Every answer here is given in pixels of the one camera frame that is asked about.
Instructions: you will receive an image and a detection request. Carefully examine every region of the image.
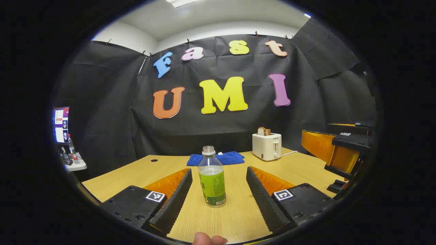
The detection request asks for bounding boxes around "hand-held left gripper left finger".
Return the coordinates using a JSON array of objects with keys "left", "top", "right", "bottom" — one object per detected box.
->
[{"left": 100, "top": 168, "right": 193, "bottom": 238}]

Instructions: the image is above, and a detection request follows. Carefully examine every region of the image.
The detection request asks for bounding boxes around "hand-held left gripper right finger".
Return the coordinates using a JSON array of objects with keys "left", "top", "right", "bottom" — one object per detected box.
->
[{"left": 246, "top": 166, "right": 337, "bottom": 236}]

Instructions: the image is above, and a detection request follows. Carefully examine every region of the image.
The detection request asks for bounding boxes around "green label water bottle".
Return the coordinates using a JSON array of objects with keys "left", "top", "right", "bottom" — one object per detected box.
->
[{"left": 198, "top": 146, "right": 227, "bottom": 208}]

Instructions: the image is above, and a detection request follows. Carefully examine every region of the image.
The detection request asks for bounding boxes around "small red label bottle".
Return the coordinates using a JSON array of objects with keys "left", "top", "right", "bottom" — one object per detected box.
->
[{"left": 67, "top": 134, "right": 77, "bottom": 160}]

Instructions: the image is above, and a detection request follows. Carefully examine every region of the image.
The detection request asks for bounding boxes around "white toaster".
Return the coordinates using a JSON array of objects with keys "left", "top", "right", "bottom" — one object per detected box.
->
[{"left": 252, "top": 133, "right": 282, "bottom": 161}]

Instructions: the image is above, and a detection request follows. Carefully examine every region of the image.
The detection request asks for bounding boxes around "blue cloth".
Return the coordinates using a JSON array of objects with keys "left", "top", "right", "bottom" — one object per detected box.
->
[{"left": 186, "top": 151, "right": 245, "bottom": 167}]

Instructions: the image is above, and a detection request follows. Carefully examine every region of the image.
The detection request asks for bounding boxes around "white side table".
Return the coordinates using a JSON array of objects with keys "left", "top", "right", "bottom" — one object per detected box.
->
[{"left": 63, "top": 152, "right": 87, "bottom": 171}]

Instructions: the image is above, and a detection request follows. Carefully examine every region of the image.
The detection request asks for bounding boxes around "computer monitor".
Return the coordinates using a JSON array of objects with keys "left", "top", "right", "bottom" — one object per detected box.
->
[{"left": 53, "top": 107, "right": 70, "bottom": 144}]

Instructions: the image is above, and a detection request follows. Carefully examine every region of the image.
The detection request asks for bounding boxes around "ceiling light panel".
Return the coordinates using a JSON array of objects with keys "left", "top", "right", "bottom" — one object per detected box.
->
[{"left": 166, "top": 0, "right": 201, "bottom": 8}]

